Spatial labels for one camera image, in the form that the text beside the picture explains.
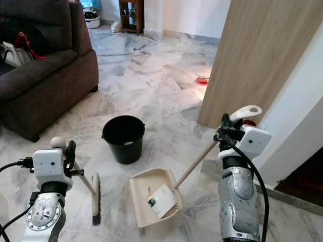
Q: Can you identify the light wooden panel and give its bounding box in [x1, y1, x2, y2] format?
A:
[198, 0, 323, 129]

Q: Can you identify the dark brown sofa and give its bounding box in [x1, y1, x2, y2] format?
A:
[0, 0, 99, 143]

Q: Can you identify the white bag red strap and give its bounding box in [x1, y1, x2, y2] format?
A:
[1, 32, 46, 68]

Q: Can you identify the white paper card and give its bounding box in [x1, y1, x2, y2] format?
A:
[146, 184, 179, 219]

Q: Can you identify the black plastic bucket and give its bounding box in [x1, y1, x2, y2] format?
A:
[102, 115, 145, 164]

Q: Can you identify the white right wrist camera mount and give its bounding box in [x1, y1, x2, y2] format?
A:
[220, 125, 272, 161]

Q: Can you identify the white round appliance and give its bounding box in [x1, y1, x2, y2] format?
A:
[83, 7, 100, 29]

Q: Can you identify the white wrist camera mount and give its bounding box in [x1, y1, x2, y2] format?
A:
[220, 125, 272, 161]
[33, 149, 73, 190]

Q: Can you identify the wooden hand broom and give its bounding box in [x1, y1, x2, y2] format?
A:
[50, 137, 102, 226]

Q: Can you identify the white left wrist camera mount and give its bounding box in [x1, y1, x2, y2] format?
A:
[33, 149, 73, 190]

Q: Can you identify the beige long-handled dustpan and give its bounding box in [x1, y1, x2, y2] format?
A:
[128, 105, 263, 228]

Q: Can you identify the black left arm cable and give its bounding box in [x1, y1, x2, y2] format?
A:
[0, 157, 34, 242]

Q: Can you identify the small brown wooden shelf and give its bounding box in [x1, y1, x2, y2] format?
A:
[119, 0, 144, 35]

